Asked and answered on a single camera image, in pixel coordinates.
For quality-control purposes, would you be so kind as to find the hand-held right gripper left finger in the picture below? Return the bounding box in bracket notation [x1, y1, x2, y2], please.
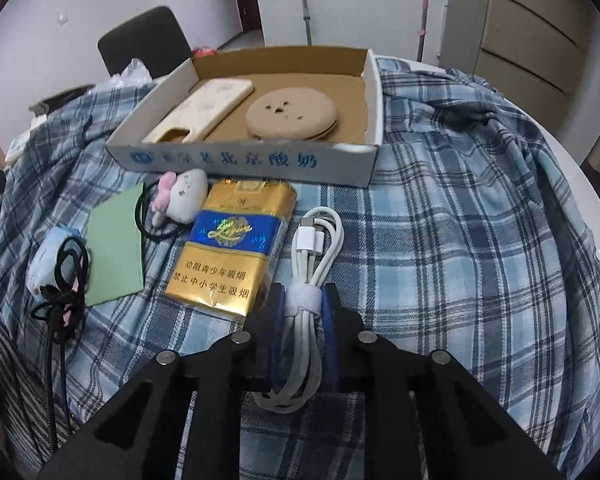
[36, 282, 287, 480]

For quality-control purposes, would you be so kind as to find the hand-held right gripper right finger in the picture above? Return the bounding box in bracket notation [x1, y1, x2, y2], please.
[322, 283, 567, 480]

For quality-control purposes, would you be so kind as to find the white charging cable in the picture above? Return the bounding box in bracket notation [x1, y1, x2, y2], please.
[252, 206, 345, 414]

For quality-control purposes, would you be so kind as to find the cardboard box tray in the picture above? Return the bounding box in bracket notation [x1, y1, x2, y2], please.
[104, 48, 384, 189]

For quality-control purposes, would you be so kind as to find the gold and blue cigarette pack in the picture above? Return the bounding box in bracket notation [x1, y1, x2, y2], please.
[164, 178, 298, 318]

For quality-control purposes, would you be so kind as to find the blue plaid shirt cloth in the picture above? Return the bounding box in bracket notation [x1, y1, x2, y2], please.
[0, 57, 600, 480]

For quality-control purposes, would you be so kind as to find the green paper card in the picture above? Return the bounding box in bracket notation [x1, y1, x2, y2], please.
[84, 183, 147, 307]

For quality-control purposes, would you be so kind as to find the round beige compact mirror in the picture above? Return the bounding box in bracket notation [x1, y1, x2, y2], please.
[245, 86, 339, 141]

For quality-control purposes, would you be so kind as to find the beige phone case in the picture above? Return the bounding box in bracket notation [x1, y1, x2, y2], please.
[141, 78, 255, 146]

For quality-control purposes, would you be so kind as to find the clear plastic bag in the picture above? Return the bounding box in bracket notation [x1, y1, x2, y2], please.
[111, 58, 154, 88]

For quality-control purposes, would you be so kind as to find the black chair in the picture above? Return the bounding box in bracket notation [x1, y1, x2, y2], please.
[97, 6, 194, 78]

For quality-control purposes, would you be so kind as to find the grey metal pole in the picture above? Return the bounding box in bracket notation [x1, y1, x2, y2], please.
[297, 0, 314, 47]

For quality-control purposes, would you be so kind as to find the beige wooden cabinet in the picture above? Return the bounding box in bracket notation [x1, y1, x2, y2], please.
[439, 0, 600, 111]

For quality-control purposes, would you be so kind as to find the white plush cat hair tie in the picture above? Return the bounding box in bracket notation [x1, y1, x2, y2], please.
[134, 168, 209, 242]

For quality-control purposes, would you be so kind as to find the black cord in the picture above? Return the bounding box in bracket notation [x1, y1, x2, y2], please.
[30, 238, 90, 456]

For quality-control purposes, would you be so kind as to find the light blue device with cord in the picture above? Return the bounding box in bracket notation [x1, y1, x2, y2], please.
[26, 226, 89, 304]

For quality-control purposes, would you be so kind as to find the mop with pink handle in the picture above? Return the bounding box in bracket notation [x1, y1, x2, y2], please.
[417, 0, 430, 63]

